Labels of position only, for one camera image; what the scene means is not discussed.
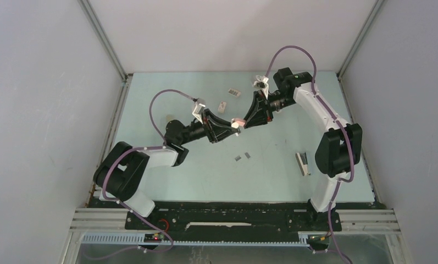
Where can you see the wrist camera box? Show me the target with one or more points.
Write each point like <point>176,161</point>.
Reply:
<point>199,105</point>
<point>260,82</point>

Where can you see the small white staple box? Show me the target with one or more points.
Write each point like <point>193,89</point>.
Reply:
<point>222,107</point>

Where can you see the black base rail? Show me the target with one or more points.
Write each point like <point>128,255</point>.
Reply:
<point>240,221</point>

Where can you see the grey white stapler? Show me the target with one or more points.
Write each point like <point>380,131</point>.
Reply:
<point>302,161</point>

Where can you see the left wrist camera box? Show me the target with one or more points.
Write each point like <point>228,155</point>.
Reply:
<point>199,105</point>

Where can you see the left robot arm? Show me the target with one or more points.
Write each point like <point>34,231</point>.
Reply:
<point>121,171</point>

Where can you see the white staple box barcode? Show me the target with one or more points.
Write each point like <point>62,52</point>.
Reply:
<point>234,92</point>

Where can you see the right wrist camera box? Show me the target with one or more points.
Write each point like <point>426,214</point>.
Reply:
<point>260,82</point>

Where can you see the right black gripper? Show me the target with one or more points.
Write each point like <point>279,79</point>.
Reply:
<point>260,113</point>

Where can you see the white cable duct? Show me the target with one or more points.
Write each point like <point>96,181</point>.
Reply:
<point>140,239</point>

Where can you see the small pink stapler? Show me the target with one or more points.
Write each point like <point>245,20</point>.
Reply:
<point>237,123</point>

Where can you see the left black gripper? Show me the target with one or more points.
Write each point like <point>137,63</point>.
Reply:
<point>216,135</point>

